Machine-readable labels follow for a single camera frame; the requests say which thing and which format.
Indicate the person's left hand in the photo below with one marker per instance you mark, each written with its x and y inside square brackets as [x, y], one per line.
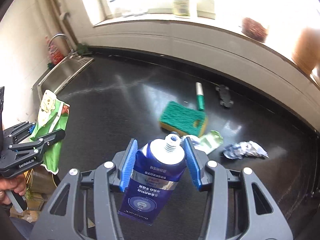
[17, 185]

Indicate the white plastic bottle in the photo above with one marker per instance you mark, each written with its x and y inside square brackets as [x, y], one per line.
[181, 5]

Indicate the chrome faucet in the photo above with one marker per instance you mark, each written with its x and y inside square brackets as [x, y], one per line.
[56, 37]

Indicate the pill blister pack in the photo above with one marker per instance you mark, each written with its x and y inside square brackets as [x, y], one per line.
[225, 96]

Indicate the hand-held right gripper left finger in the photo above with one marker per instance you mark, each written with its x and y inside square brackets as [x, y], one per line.
[128, 162]

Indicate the wooden utensil holder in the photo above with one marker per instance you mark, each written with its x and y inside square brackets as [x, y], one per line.
[306, 50]

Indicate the steel sink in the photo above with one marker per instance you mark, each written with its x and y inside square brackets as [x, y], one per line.
[65, 70]

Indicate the blue foil wrapper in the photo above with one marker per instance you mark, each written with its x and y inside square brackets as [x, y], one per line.
[240, 150]

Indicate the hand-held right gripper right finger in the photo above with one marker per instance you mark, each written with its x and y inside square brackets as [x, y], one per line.
[191, 162]

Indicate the green marker pen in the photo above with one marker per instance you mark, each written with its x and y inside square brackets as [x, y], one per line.
[200, 100]

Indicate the green and yellow sponge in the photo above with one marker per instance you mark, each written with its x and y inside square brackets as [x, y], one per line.
[182, 117]

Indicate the dark green cloth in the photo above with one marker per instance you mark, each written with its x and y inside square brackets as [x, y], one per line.
[85, 50]

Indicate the tall clear jar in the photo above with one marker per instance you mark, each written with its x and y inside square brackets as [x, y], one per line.
[206, 3]

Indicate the small green packet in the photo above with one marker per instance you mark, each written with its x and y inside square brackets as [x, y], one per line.
[211, 141]

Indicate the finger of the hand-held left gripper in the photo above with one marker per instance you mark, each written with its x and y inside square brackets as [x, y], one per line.
[18, 132]
[47, 140]

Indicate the red patterned bottle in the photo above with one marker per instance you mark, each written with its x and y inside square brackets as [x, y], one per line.
[55, 53]

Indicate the purple toothpaste tube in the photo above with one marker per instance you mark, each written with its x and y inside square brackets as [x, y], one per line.
[150, 175]

